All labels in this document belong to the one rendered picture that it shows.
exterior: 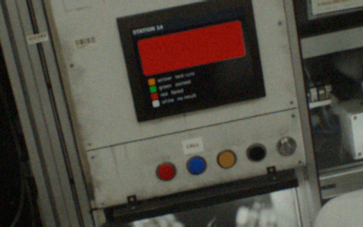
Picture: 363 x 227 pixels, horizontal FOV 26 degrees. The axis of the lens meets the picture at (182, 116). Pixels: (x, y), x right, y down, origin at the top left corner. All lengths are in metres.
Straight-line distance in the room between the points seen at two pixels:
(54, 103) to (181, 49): 0.26
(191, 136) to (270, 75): 0.19
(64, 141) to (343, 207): 0.65
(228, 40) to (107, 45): 0.22
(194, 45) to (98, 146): 0.27
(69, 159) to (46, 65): 0.19
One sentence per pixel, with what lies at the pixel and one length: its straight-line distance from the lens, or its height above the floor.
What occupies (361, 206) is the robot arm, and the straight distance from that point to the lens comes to 1.02.
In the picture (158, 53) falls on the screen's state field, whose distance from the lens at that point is 1.42.
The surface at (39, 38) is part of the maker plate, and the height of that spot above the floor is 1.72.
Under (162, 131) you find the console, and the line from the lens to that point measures 1.48.
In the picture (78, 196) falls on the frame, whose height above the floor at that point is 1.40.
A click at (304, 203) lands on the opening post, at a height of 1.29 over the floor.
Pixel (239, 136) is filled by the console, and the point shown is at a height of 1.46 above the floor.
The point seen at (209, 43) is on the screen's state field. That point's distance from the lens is 1.42.
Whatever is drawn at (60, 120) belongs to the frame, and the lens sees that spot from 1.48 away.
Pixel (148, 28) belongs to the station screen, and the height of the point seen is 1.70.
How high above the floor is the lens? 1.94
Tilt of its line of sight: 17 degrees down
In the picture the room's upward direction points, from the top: 11 degrees counter-clockwise
